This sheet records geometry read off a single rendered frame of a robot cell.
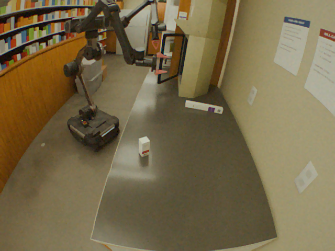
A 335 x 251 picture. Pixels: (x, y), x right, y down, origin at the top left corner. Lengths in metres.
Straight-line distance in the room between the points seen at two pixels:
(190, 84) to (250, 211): 0.92
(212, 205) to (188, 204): 0.09
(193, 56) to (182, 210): 0.93
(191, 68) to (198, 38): 0.22
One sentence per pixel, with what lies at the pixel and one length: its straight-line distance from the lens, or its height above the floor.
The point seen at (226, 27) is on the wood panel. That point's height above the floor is 1.53.
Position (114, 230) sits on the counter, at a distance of 0.58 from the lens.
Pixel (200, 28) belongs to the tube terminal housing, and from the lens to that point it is 1.14.
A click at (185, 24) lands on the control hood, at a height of 1.48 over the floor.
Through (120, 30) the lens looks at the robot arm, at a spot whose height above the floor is 1.41.
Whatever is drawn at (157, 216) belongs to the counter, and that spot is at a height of 0.94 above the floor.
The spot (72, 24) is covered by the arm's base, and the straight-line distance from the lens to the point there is 1.47.
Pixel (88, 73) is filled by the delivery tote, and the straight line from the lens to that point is 3.21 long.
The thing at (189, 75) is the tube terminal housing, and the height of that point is 1.12.
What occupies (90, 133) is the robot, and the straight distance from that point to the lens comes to 1.87.
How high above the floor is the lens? 1.49
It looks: 37 degrees down
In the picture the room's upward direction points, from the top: 9 degrees clockwise
